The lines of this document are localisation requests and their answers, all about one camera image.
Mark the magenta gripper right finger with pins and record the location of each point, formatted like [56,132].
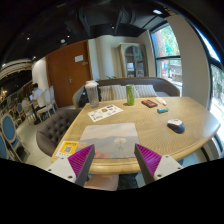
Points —
[154,166]

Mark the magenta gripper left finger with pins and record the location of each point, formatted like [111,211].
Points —
[75,168]

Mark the grey and white computer mouse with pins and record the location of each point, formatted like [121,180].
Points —
[176,125]

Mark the yellow QR code card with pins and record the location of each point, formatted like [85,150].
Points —
[66,149]

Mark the grey tufted armchair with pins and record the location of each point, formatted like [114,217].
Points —
[51,131]

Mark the small teal eraser block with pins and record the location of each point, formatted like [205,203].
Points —
[163,110]

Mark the white sticker sheet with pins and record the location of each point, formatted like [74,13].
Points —
[104,112]

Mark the white oblong case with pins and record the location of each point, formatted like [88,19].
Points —
[161,100]

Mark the black backpack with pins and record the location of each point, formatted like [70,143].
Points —
[84,97]

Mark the striped cushion right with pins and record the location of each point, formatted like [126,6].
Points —
[144,91]

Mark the striped cushion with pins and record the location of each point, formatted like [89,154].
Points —
[113,92]
[144,91]

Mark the blue round-back chair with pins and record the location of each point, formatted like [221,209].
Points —
[9,133]

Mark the green drink can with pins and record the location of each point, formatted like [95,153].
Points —
[130,94]

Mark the person in white shirt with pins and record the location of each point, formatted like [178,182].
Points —
[37,95]

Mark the striped cushion left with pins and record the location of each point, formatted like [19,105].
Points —
[113,92]

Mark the orange wooden door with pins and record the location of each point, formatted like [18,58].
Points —
[66,75]

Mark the white paper door sign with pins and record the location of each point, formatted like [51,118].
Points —
[79,58]

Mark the arched wooden display cabinet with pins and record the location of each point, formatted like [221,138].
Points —
[133,60]

